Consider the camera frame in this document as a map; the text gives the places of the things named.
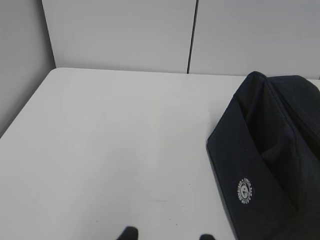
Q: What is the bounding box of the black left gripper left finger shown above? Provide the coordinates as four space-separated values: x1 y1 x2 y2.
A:
117 226 138 240

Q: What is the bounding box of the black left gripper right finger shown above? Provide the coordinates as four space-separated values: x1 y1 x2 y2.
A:
199 233 215 240

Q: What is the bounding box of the dark navy lunch bag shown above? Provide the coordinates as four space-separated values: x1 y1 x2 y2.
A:
206 71 320 240

